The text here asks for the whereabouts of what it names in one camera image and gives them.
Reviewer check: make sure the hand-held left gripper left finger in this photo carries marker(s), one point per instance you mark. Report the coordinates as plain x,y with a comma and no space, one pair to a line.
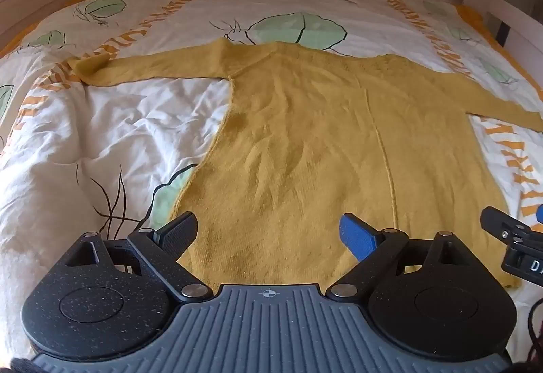
180,231

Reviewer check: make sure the yellow knit sweater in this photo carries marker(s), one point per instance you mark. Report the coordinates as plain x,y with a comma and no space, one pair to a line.
297,144

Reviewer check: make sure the leaf print duvet cover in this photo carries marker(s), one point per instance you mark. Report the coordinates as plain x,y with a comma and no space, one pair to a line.
127,122

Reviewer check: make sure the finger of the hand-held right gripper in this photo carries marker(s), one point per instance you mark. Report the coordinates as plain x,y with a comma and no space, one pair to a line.
500,222
539,215

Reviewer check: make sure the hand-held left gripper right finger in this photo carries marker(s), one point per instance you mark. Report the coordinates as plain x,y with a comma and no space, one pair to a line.
357,235

